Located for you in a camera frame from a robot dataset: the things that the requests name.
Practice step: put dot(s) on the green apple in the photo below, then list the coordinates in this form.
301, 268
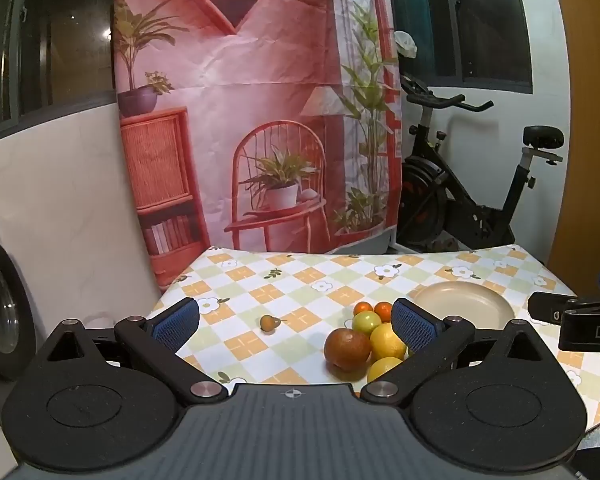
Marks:
366, 322

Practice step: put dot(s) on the printed pink backdrop cloth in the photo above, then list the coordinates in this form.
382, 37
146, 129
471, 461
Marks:
260, 60

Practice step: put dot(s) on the yellow lemon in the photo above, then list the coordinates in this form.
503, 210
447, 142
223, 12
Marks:
381, 370

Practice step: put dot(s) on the tangerine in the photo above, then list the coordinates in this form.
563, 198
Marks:
362, 307
383, 311

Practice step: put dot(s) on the beige plate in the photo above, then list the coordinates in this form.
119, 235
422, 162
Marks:
460, 300

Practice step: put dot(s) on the black exercise bike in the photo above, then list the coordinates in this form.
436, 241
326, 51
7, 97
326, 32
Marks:
430, 195

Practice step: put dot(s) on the checked flower tablecloth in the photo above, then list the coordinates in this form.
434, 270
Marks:
290, 280

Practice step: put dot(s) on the white plastic bag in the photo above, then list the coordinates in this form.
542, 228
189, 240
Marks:
406, 42

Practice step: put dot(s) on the large yellow orange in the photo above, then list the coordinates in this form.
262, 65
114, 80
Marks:
387, 342

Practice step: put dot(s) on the dark window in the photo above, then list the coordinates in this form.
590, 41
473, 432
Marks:
485, 20
55, 35

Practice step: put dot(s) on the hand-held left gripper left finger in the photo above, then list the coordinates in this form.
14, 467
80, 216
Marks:
175, 327

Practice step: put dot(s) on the washing machine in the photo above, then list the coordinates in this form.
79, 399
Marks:
0, 310

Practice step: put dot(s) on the small brown round fruit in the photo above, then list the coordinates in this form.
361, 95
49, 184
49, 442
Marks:
269, 322

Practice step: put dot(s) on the red-brown apple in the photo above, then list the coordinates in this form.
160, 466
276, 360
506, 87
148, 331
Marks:
347, 350

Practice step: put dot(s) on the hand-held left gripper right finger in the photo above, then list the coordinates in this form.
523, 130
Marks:
415, 327

